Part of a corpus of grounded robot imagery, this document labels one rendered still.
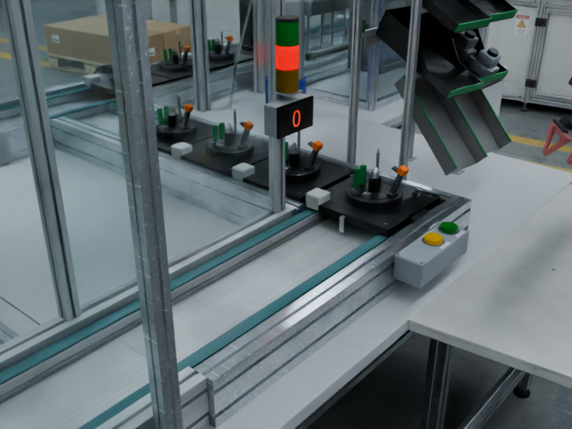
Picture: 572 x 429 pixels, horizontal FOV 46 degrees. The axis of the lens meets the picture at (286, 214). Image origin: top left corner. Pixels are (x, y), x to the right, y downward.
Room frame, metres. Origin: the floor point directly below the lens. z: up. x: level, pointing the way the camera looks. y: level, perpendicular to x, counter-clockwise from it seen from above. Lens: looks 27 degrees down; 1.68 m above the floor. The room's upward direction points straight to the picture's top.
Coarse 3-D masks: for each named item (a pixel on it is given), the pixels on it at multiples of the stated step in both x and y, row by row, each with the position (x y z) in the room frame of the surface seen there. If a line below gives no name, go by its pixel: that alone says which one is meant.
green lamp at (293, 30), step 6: (276, 24) 1.43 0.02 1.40; (282, 24) 1.41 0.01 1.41; (288, 24) 1.41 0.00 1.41; (294, 24) 1.42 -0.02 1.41; (276, 30) 1.43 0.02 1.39; (282, 30) 1.41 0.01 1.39; (288, 30) 1.41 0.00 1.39; (294, 30) 1.42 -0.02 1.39; (276, 36) 1.43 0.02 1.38; (282, 36) 1.41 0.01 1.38; (288, 36) 1.41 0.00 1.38; (294, 36) 1.42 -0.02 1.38; (276, 42) 1.43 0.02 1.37; (282, 42) 1.41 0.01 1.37; (288, 42) 1.41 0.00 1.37; (294, 42) 1.42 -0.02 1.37
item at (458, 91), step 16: (384, 16) 1.79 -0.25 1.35; (400, 16) 1.83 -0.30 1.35; (432, 16) 1.82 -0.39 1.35; (384, 32) 1.78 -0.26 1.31; (400, 32) 1.74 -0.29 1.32; (432, 32) 1.82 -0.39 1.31; (448, 32) 1.78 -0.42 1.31; (400, 48) 1.74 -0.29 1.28; (432, 48) 1.82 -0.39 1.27; (448, 48) 1.78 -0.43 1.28; (432, 64) 1.74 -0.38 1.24; (448, 64) 1.76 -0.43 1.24; (432, 80) 1.65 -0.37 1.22; (448, 80) 1.69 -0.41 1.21; (464, 80) 1.71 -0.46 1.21; (480, 80) 1.69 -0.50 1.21; (448, 96) 1.61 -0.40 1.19
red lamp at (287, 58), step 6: (276, 48) 1.43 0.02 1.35; (282, 48) 1.41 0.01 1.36; (288, 48) 1.41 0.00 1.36; (294, 48) 1.42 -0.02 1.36; (276, 54) 1.43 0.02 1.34; (282, 54) 1.41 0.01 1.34; (288, 54) 1.41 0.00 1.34; (294, 54) 1.42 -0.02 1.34; (276, 60) 1.43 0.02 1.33; (282, 60) 1.41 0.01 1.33; (288, 60) 1.41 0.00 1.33; (294, 60) 1.42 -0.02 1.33; (276, 66) 1.43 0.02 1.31; (282, 66) 1.41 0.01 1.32; (288, 66) 1.41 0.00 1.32; (294, 66) 1.42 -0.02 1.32
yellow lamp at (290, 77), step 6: (276, 72) 1.43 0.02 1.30; (282, 72) 1.41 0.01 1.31; (288, 72) 1.41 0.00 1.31; (294, 72) 1.42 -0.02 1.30; (276, 78) 1.43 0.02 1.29; (282, 78) 1.41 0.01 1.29; (288, 78) 1.41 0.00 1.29; (294, 78) 1.42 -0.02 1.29; (276, 84) 1.43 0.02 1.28; (282, 84) 1.41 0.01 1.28; (288, 84) 1.41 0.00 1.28; (294, 84) 1.42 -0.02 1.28; (276, 90) 1.43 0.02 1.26; (282, 90) 1.41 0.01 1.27; (288, 90) 1.41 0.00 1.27; (294, 90) 1.42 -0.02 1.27
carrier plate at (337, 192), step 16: (352, 176) 1.63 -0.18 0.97; (368, 176) 1.63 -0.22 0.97; (336, 192) 1.53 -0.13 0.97; (320, 208) 1.46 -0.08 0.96; (336, 208) 1.45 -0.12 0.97; (352, 208) 1.45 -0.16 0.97; (400, 208) 1.45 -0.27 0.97; (416, 208) 1.45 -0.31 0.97; (352, 224) 1.40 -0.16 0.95; (368, 224) 1.37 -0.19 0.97; (384, 224) 1.36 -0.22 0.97; (400, 224) 1.37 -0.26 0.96
